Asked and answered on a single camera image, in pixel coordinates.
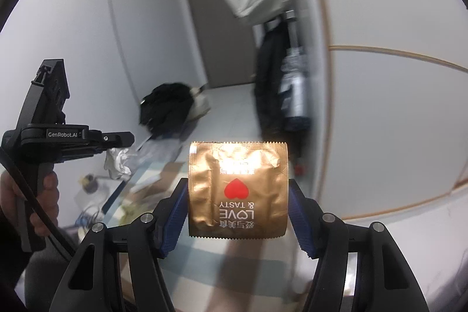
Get black clothes pile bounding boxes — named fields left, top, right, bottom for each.
left=138, top=82, right=195, bottom=138

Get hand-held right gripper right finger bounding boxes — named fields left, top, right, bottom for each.
left=288, top=178, right=431, bottom=312

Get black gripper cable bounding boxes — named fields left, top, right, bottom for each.
left=0, top=147, right=75, bottom=259

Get person's left hand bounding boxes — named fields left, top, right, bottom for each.
left=0, top=172, right=61, bottom=237

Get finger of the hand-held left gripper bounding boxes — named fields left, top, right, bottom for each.
left=89, top=129, right=135, bottom=154

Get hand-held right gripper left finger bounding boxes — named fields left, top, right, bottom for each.
left=55, top=178, right=190, bottom=312

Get person's left forearm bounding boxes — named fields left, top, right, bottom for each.
left=0, top=219, right=37, bottom=312

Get white cloth bag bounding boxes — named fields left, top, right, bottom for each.
left=190, top=87, right=212, bottom=119

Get checkered tablecloth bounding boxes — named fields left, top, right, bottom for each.
left=110, top=160, right=366, bottom=312

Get grey plastic mailer bag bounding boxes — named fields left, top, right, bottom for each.
left=137, top=137, right=184, bottom=167

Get grey entrance door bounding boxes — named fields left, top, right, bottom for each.
left=181, top=0, right=257, bottom=90

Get silver folded umbrella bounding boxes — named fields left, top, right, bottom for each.
left=279, top=10, right=312, bottom=132

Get black hanging jacket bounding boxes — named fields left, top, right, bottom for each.
left=254, top=20, right=316, bottom=152

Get white tissue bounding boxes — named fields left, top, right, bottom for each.
left=104, top=147, right=138, bottom=182

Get white wardrobe with wood trim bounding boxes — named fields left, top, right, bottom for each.
left=298, top=0, right=468, bottom=225

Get gold foil packet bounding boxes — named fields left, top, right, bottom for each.
left=188, top=140, right=290, bottom=240

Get person's dark grey trousers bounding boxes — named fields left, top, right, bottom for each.
left=20, top=248, right=79, bottom=301

